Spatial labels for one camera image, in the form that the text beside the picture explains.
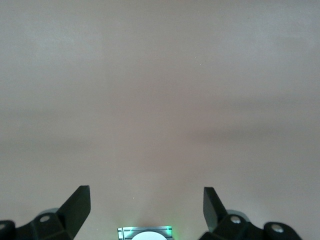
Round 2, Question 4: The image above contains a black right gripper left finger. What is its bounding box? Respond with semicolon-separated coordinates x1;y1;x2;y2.
0;185;91;240

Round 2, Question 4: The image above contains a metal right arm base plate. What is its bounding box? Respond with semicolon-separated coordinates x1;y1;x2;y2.
117;225;173;240

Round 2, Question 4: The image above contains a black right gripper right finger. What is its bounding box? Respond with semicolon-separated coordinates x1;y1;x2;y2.
199;186;303;240

